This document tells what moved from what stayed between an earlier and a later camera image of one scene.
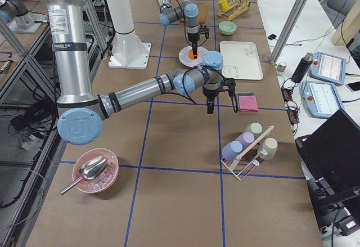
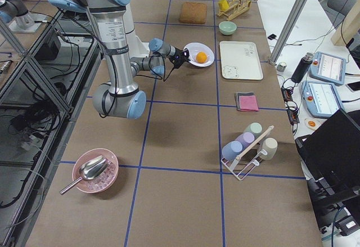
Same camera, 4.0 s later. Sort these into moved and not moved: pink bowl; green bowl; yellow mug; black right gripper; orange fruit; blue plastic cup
Moved: orange fruit; black right gripper
Not moved: yellow mug; green bowl; pink bowl; blue plastic cup
